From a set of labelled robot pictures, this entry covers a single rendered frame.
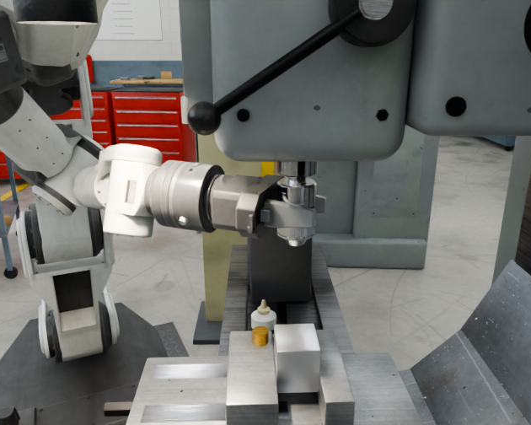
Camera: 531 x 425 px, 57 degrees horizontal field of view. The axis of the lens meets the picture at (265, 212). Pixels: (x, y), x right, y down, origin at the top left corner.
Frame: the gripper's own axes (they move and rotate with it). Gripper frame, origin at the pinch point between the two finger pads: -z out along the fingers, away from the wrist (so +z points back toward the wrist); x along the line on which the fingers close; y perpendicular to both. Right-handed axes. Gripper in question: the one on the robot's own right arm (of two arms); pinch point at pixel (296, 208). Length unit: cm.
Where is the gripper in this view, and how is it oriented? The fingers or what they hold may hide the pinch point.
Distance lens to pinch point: 59.0
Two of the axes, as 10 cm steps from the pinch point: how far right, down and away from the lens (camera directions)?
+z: -9.4, -1.2, 3.1
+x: 3.3, -3.0, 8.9
